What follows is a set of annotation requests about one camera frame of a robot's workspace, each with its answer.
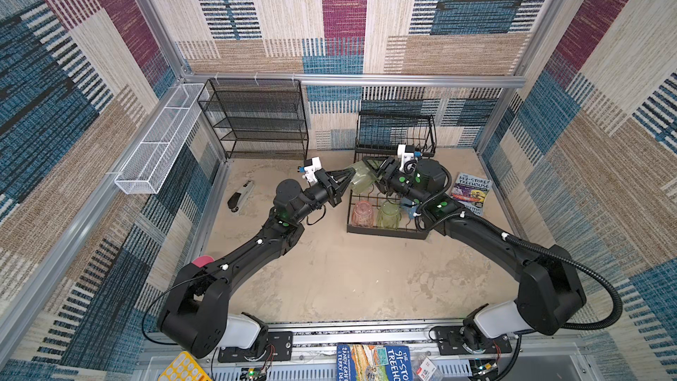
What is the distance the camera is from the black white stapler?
1.01 metres

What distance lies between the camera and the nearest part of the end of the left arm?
67cm

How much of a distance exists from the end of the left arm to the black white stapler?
463 millimetres

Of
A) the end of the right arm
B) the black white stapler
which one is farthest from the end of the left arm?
the black white stapler

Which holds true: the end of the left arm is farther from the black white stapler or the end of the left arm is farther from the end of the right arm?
the black white stapler
